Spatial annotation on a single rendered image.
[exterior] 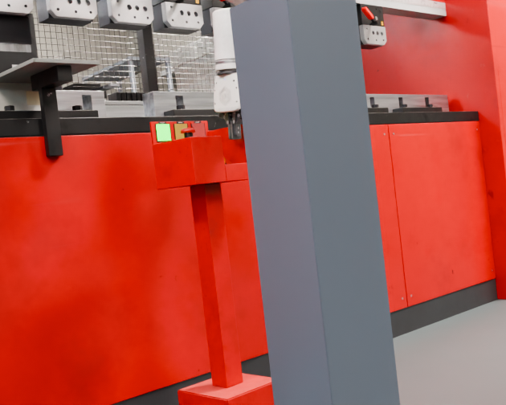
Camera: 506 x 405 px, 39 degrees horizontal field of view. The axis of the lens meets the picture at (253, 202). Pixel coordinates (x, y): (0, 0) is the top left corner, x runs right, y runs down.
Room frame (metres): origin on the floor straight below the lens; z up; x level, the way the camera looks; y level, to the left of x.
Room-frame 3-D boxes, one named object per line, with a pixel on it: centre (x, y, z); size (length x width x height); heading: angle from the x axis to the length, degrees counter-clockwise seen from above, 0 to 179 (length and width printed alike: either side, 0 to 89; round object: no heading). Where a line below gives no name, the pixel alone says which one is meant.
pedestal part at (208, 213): (1.94, 0.12, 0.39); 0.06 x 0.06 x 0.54; 45
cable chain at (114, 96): (2.80, 0.31, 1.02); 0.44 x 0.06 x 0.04; 133
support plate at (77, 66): (1.88, 0.50, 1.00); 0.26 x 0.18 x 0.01; 43
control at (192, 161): (1.94, 0.12, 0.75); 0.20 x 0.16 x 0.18; 135
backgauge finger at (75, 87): (2.33, 0.47, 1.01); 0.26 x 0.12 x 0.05; 43
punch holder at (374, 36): (3.05, -0.56, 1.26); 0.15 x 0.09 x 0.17; 133
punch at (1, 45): (1.99, 0.60, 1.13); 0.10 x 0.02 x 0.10; 133
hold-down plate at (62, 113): (1.97, 0.53, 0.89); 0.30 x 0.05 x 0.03; 133
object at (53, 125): (1.85, 0.48, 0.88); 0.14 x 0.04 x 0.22; 43
